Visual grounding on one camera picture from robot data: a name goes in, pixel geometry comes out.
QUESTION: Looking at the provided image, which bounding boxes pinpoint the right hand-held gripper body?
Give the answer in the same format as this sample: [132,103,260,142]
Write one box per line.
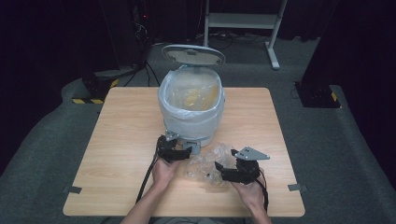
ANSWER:
[220,146,271,185]

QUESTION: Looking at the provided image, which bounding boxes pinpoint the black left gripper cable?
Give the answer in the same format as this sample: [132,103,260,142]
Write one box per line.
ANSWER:
[135,151,163,203]

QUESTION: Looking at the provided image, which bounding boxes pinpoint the white plastic bin liner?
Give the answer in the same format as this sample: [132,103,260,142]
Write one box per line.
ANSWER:
[157,66,226,138]

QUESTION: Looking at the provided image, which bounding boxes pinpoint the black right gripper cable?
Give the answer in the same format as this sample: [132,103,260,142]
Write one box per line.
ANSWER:
[255,169,270,213]

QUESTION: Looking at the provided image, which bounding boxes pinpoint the tangled cables under stand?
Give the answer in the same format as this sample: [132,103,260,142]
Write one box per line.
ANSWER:
[195,30,269,51]

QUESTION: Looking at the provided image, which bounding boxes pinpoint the person's left hand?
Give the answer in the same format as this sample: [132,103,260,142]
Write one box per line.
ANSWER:
[150,156,182,191]

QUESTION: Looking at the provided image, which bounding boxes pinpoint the grey tape piece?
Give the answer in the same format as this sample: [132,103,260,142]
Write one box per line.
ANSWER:
[288,183,308,192]
[63,185,83,194]

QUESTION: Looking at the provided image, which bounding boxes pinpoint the white metal stand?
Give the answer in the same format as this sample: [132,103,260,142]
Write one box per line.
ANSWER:
[201,0,290,71]

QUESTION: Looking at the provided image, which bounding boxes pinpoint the plastic bag with yellow contents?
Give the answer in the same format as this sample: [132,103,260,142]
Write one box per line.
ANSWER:
[173,83,219,112]

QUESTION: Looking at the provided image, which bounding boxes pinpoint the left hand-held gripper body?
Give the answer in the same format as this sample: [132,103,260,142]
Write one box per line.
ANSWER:
[156,130,185,163]

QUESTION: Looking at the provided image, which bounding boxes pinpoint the black base with striped edge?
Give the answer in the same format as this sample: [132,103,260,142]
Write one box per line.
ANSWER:
[293,80,343,109]
[71,69,120,105]

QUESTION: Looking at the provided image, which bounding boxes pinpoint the person's right hand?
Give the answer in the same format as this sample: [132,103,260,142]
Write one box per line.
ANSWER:
[231,168,266,213]

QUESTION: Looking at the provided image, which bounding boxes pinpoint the black floor cables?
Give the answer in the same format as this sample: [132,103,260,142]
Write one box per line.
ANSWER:
[123,61,162,89]

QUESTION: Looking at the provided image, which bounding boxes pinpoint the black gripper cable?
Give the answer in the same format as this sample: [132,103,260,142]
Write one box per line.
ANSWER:
[255,169,270,213]
[135,151,163,203]

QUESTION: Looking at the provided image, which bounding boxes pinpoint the clear plastic bag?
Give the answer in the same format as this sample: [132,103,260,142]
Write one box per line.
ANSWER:
[186,142,241,189]

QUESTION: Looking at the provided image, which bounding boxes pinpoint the white pedal trash can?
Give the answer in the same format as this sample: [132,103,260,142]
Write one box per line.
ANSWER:
[156,43,227,156]

